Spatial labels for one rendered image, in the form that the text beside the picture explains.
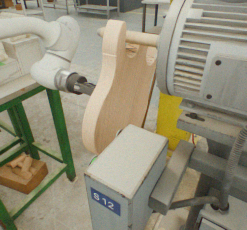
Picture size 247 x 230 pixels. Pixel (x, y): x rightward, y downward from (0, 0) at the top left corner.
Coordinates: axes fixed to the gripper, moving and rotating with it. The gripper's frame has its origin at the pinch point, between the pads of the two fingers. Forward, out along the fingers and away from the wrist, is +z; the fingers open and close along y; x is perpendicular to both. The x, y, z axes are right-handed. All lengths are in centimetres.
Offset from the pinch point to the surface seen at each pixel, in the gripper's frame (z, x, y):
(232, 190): 39.6, -12.3, 3.9
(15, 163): -89, -77, -35
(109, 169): 18.4, -6.9, 31.4
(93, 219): 16.1, -20.6, 27.7
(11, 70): -66, -5, -5
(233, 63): 31.1, 15.3, 22.3
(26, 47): -66, 8, -12
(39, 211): -58, -100, -36
